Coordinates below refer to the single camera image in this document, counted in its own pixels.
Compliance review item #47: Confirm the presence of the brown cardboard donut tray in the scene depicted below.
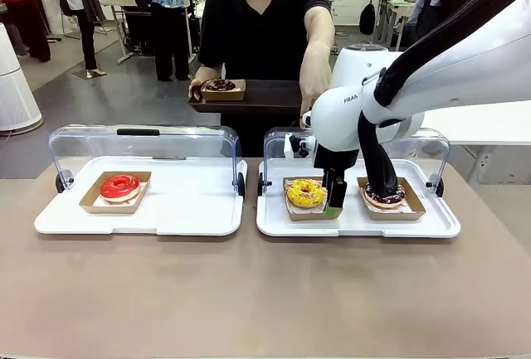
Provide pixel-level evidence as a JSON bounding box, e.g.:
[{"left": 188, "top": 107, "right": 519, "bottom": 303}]
[
  {"left": 78, "top": 171, "right": 153, "bottom": 215},
  {"left": 283, "top": 176, "right": 343, "bottom": 222},
  {"left": 200, "top": 79, "right": 246, "bottom": 102},
  {"left": 357, "top": 176, "right": 427, "bottom": 221}
]

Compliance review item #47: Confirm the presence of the person's left forearm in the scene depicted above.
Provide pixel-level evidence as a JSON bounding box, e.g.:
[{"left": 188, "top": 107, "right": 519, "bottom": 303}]
[{"left": 299, "top": 5, "right": 336, "bottom": 70}]

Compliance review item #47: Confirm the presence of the person's left hand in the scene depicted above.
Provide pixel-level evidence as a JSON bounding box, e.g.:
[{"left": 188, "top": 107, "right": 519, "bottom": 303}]
[{"left": 298, "top": 64, "right": 333, "bottom": 130}]

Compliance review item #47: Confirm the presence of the dark brown serving tray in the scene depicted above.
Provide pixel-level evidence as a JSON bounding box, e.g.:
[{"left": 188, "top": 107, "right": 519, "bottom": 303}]
[{"left": 187, "top": 80, "right": 316, "bottom": 114}]

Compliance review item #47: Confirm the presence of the white display case base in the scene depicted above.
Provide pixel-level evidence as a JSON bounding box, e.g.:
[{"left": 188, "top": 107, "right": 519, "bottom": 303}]
[
  {"left": 33, "top": 155, "right": 249, "bottom": 237},
  {"left": 256, "top": 158, "right": 462, "bottom": 239}
]

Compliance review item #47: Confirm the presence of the black cable sleeve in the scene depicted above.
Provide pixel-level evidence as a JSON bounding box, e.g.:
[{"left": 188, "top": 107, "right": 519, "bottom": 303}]
[{"left": 357, "top": 0, "right": 531, "bottom": 199}]

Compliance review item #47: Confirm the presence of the person's right forearm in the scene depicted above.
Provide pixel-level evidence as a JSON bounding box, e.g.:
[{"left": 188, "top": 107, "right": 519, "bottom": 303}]
[{"left": 193, "top": 65, "right": 223, "bottom": 83}]

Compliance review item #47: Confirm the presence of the black backpack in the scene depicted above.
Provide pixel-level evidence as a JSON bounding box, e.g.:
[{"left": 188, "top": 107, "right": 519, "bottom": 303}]
[{"left": 358, "top": 0, "right": 377, "bottom": 36}]

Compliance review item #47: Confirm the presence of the clear hinged display lid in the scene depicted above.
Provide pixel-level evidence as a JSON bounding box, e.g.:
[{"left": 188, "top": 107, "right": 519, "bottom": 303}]
[
  {"left": 257, "top": 126, "right": 451, "bottom": 197},
  {"left": 47, "top": 124, "right": 246, "bottom": 194}
]

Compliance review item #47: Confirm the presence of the yellow sprinkled donut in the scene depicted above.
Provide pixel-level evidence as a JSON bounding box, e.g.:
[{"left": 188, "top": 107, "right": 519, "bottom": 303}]
[{"left": 285, "top": 177, "right": 328, "bottom": 210}]

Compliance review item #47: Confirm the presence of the red glazed donut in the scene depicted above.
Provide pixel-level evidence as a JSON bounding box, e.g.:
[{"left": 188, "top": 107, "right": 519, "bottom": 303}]
[{"left": 99, "top": 173, "right": 142, "bottom": 204}]

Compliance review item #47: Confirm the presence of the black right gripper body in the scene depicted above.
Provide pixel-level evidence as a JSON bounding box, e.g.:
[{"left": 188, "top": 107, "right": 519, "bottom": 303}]
[{"left": 313, "top": 143, "right": 360, "bottom": 182}]

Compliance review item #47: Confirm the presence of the large white table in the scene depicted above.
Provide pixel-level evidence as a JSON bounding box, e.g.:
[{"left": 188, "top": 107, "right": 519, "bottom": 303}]
[{"left": 421, "top": 99, "right": 531, "bottom": 184}]

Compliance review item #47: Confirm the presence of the person's right hand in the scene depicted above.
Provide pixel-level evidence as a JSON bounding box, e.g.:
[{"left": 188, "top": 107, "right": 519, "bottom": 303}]
[{"left": 188, "top": 78, "right": 206, "bottom": 103}]

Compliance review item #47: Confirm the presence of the white cylindrical air purifier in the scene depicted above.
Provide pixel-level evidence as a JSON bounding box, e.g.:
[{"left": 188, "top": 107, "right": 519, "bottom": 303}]
[{"left": 0, "top": 22, "right": 45, "bottom": 133}]

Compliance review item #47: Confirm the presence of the chocolate sprinkled donut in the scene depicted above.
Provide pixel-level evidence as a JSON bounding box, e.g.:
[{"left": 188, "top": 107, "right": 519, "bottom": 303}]
[{"left": 204, "top": 79, "right": 237, "bottom": 91}]

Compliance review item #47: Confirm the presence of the grey background desk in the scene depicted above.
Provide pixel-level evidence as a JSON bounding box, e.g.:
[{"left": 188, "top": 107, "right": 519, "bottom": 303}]
[{"left": 101, "top": 0, "right": 138, "bottom": 65}]

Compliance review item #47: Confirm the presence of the purple drizzled donut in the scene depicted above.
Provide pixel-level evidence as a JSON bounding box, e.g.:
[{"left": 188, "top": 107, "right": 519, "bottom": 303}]
[{"left": 363, "top": 183, "right": 407, "bottom": 210}]

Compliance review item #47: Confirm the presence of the person's torso black shirt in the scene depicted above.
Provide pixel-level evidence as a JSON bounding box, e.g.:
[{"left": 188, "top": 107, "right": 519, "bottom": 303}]
[{"left": 197, "top": 0, "right": 333, "bottom": 158}]

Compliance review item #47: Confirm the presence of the white paper liner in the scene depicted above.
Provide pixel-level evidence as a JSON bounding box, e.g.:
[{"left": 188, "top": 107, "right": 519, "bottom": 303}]
[
  {"left": 91, "top": 182, "right": 149, "bottom": 208},
  {"left": 288, "top": 200, "right": 323, "bottom": 214},
  {"left": 363, "top": 192, "right": 414, "bottom": 214}
]

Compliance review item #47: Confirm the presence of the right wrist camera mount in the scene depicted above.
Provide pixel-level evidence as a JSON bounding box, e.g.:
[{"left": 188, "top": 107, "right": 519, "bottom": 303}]
[{"left": 283, "top": 116, "right": 317, "bottom": 160}]

